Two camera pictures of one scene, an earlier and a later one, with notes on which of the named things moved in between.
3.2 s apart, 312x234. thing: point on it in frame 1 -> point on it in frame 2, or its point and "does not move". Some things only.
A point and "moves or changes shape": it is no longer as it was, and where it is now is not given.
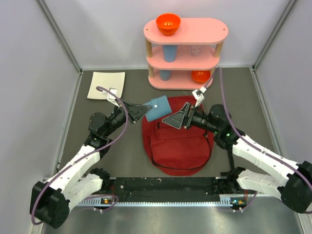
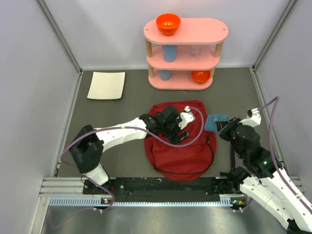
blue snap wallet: (160, 107) moves or changes shape
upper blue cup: (169, 52) does not move
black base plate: (172, 189) does not move
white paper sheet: (113, 80) does not move
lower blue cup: (165, 74) does not move
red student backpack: (183, 151) moves or changes shape
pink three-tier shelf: (186, 59) does not move
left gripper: (136, 111) -> (173, 138)
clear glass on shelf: (195, 50) does not move
